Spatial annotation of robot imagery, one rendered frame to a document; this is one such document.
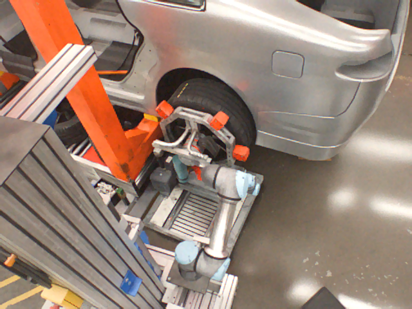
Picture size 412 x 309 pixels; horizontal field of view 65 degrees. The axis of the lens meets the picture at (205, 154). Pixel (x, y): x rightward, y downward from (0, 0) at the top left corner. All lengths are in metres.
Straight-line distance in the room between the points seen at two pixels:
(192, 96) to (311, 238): 1.50
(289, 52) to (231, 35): 0.32
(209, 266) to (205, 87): 1.11
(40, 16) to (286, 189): 2.27
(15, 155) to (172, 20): 1.35
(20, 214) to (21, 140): 0.17
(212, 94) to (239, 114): 0.22
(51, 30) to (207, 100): 0.92
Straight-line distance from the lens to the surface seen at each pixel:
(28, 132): 0.87
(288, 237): 2.80
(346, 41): 1.71
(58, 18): 1.80
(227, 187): 1.48
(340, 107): 1.92
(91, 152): 3.27
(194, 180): 2.82
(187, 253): 1.63
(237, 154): 2.12
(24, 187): 0.84
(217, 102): 2.06
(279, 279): 2.67
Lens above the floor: 2.54
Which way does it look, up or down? 51 degrees down
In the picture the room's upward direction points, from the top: 10 degrees counter-clockwise
